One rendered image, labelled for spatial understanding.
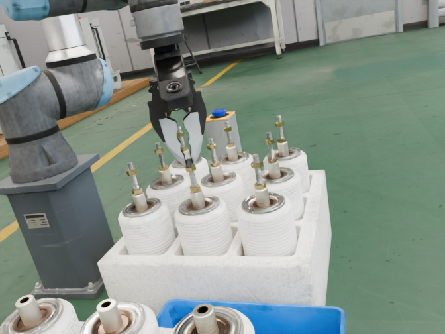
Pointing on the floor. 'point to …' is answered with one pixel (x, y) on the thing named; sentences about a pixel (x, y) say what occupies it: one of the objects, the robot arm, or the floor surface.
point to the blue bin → (265, 316)
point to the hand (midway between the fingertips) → (188, 158)
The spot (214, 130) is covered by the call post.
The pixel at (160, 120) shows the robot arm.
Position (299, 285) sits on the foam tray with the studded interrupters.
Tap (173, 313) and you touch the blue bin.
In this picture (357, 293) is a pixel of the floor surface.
